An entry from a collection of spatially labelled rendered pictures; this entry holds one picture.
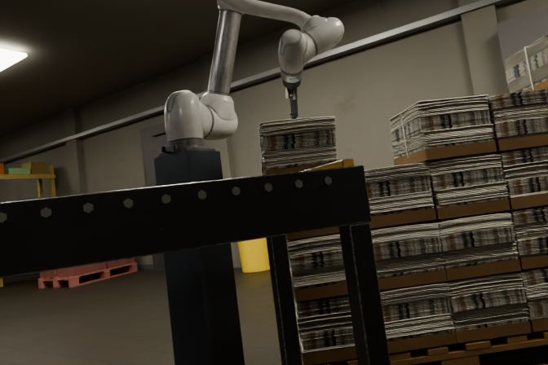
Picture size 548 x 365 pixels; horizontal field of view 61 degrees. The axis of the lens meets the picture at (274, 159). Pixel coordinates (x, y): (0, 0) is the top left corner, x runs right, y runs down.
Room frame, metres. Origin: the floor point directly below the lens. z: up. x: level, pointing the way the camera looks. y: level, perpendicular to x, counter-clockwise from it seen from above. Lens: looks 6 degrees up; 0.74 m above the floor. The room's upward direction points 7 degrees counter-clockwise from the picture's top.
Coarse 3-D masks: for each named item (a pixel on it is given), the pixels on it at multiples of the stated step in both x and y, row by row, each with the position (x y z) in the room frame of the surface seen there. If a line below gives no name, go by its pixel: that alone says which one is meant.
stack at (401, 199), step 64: (384, 192) 1.79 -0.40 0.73; (448, 192) 1.80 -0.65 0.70; (512, 192) 1.82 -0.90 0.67; (320, 256) 1.77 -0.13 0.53; (384, 256) 1.78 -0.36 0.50; (448, 256) 1.80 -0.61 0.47; (512, 256) 1.81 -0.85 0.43; (320, 320) 1.78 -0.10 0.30; (384, 320) 1.79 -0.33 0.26; (448, 320) 1.80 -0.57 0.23; (512, 320) 1.81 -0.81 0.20
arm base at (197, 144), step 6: (168, 144) 1.94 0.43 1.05; (174, 144) 1.90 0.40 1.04; (180, 144) 1.90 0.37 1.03; (186, 144) 1.90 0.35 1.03; (192, 144) 1.91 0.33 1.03; (198, 144) 1.93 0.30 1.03; (204, 144) 1.97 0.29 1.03; (162, 150) 1.89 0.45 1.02; (168, 150) 1.88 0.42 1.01; (174, 150) 1.90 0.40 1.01; (180, 150) 1.88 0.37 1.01; (186, 150) 1.86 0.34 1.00; (192, 150) 1.89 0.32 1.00; (198, 150) 1.92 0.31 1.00; (204, 150) 1.95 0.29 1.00; (210, 150) 1.98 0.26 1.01
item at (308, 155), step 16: (272, 128) 1.75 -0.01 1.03; (288, 128) 1.76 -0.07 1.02; (304, 128) 1.77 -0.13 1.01; (320, 128) 1.77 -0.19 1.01; (336, 128) 1.78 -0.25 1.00; (272, 144) 1.77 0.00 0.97; (288, 144) 1.77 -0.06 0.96; (304, 144) 1.78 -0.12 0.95; (320, 144) 1.79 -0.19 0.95; (272, 160) 1.78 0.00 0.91; (288, 160) 1.78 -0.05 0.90; (304, 160) 1.79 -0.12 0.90; (320, 160) 1.79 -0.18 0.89; (336, 160) 1.79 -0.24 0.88
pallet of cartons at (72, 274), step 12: (96, 264) 6.63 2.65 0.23; (108, 264) 6.80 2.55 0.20; (120, 264) 6.99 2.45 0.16; (132, 264) 7.17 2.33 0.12; (48, 276) 6.56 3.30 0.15; (60, 276) 6.45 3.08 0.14; (72, 276) 6.29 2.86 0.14; (84, 276) 7.28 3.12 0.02; (96, 276) 7.05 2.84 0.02; (108, 276) 6.78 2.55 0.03
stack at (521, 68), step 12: (528, 48) 2.01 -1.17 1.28; (540, 48) 1.93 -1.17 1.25; (516, 60) 2.11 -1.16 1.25; (528, 60) 2.02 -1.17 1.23; (540, 60) 1.94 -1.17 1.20; (516, 72) 2.12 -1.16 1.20; (528, 72) 2.02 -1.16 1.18; (540, 72) 1.96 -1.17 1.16; (516, 84) 2.13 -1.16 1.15; (528, 84) 2.05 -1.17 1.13
